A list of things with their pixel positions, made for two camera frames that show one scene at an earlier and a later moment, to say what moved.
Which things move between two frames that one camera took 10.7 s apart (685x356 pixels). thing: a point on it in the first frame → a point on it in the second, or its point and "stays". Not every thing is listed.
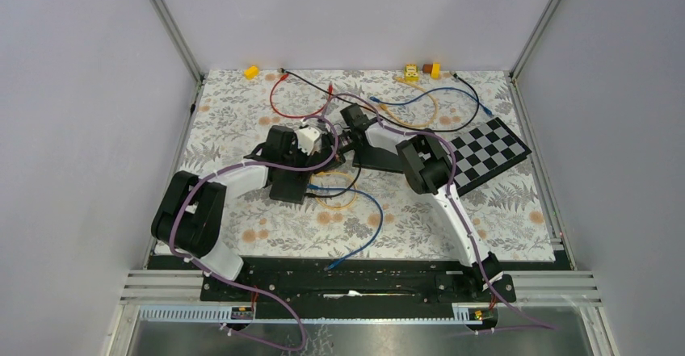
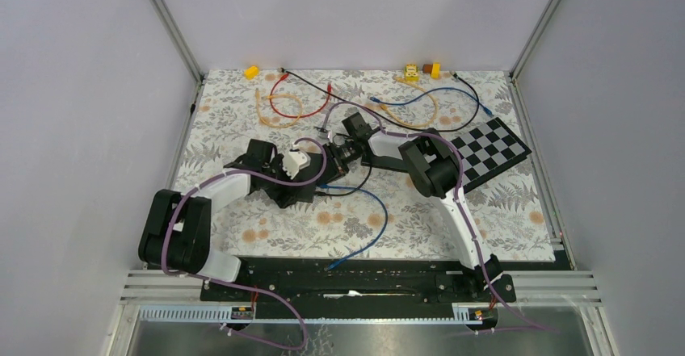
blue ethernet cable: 489,112 stays
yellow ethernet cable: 384,108 stays
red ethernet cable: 286,76 stays
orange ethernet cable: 331,207 → 274,95
